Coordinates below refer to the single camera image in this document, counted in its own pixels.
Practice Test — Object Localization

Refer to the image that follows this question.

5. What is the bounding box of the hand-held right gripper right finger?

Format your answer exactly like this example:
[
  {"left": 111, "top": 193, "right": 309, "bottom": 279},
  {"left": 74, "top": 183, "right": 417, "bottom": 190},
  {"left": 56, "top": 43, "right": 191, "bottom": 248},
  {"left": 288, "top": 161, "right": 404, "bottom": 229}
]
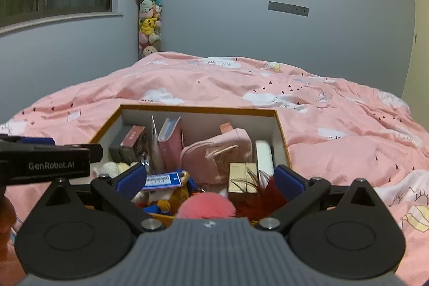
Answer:
[{"left": 257, "top": 164, "right": 378, "bottom": 233}]

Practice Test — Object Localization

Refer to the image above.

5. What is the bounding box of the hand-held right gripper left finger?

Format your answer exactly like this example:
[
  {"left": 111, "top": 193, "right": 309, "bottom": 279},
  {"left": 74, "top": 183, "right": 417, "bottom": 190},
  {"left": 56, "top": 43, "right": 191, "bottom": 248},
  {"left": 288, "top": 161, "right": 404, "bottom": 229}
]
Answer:
[{"left": 43, "top": 162, "right": 166, "bottom": 234}]

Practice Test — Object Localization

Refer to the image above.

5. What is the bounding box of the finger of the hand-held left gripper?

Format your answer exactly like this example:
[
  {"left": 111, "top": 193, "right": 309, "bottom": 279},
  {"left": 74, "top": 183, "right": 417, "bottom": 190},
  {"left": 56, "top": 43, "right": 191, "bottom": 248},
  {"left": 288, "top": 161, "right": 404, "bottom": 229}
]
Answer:
[
  {"left": 69, "top": 143, "right": 104, "bottom": 164},
  {"left": 0, "top": 135, "right": 56, "bottom": 146}
]

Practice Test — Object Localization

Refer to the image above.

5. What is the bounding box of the dark grey box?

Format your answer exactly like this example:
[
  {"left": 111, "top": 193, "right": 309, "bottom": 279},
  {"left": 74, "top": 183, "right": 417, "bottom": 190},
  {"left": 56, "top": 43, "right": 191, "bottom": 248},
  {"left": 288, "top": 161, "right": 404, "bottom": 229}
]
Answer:
[{"left": 108, "top": 125, "right": 135, "bottom": 162}]

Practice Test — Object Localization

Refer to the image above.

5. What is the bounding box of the red feather toy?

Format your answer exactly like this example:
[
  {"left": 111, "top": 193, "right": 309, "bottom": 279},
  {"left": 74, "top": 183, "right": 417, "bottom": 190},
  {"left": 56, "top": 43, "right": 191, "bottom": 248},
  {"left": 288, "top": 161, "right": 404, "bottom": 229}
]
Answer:
[{"left": 231, "top": 172, "right": 289, "bottom": 223}]

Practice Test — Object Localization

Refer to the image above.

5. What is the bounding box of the blue white labelled packet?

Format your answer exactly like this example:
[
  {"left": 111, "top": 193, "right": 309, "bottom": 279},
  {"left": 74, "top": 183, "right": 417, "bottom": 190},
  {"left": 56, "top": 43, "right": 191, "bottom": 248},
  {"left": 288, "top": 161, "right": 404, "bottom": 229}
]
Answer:
[{"left": 143, "top": 172, "right": 183, "bottom": 189}]

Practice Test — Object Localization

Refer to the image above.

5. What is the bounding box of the small red-brown box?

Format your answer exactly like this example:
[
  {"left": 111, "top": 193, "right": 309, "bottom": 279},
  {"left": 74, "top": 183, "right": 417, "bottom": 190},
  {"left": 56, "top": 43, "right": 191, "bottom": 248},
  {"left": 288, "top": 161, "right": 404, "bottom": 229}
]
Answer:
[{"left": 119, "top": 125, "right": 148, "bottom": 164}]

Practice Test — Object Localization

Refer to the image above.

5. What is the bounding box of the white cylindrical bottle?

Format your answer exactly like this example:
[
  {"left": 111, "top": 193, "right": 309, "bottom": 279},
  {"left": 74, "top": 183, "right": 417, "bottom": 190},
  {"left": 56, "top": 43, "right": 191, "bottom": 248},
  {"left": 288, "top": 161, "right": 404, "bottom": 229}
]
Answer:
[{"left": 255, "top": 139, "right": 275, "bottom": 176}]

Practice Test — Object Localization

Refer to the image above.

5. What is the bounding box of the white lotion tube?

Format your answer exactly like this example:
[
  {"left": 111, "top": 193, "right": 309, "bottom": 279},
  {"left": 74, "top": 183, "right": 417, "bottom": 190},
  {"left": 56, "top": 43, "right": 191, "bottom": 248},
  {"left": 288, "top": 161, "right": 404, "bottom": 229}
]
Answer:
[{"left": 150, "top": 114, "right": 166, "bottom": 173}]

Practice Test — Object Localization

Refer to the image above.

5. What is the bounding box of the gold box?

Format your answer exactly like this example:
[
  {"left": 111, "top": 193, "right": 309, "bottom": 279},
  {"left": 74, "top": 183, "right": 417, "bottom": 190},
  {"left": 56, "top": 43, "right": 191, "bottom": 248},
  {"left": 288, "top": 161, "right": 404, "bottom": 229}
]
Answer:
[{"left": 228, "top": 163, "right": 259, "bottom": 203}]

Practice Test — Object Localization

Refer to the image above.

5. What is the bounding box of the pink notebook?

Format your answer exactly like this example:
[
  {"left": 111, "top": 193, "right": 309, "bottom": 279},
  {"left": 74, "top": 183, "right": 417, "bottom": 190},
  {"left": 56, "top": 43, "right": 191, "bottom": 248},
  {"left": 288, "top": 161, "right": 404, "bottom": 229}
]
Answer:
[{"left": 157, "top": 117, "right": 184, "bottom": 173}]

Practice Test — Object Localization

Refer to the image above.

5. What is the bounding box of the pink green fluffy pompom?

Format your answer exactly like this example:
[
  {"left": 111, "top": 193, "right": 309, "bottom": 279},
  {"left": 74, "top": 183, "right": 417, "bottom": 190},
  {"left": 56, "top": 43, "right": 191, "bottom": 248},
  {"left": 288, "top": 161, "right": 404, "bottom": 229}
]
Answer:
[{"left": 176, "top": 191, "right": 237, "bottom": 220}]

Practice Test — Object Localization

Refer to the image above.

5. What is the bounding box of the pink pouch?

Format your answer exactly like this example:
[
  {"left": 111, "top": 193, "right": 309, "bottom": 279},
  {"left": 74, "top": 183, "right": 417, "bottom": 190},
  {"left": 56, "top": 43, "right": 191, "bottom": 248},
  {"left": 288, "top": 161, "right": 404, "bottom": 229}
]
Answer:
[{"left": 180, "top": 122, "right": 253, "bottom": 184}]

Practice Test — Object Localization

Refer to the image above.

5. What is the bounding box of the orange cardboard box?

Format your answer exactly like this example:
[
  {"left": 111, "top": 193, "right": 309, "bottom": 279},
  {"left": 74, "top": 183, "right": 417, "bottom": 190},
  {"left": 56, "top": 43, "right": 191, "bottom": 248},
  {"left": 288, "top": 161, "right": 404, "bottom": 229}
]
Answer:
[{"left": 89, "top": 104, "right": 292, "bottom": 220}]

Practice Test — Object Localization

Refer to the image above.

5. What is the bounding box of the pink printed blanket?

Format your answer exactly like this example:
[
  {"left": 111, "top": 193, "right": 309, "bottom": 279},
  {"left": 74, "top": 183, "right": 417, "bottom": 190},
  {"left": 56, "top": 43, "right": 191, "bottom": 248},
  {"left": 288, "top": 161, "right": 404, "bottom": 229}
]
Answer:
[{"left": 0, "top": 51, "right": 429, "bottom": 286}]

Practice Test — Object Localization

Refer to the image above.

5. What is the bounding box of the clear tube of plush toys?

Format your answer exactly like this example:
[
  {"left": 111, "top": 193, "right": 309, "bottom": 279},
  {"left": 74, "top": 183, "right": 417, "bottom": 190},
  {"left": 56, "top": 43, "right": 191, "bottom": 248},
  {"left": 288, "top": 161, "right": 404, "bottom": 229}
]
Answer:
[{"left": 137, "top": 0, "right": 164, "bottom": 60}]

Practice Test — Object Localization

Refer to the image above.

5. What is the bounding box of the cream door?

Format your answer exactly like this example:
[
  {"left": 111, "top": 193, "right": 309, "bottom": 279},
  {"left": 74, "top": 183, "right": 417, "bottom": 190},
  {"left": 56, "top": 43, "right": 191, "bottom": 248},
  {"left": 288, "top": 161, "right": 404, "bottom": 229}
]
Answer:
[{"left": 400, "top": 0, "right": 429, "bottom": 109}]

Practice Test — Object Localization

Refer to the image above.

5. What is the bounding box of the grey wall socket strip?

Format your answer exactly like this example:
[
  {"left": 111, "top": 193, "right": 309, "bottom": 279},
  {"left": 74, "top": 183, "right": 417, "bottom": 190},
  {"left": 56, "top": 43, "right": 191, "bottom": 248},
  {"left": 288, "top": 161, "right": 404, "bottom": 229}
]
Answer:
[{"left": 268, "top": 1, "right": 309, "bottom": 17}]

